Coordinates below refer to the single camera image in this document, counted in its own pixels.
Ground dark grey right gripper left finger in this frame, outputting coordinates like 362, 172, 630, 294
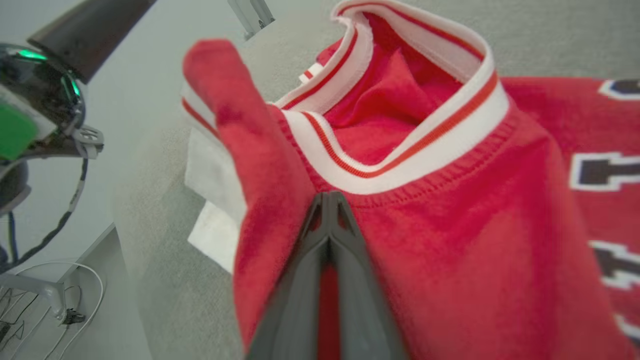
245, 191, 332, 360

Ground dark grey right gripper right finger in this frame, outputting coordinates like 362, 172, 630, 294
330, 190, 412, 360

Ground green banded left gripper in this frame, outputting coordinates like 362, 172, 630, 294
0, 0, 158, 163

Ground red lettered jersey white sleeves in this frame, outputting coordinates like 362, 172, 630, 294
180, 0, 640, 360

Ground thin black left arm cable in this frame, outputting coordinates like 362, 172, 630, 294
0, 157, 90, 275

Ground grey partition post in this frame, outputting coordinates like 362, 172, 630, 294
227, 0, 276, 42

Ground thin white floor cable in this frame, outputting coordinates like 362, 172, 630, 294
10, 260, 106, 360

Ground grey metal frame foot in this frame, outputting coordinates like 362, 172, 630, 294
0, 272, 68, 321

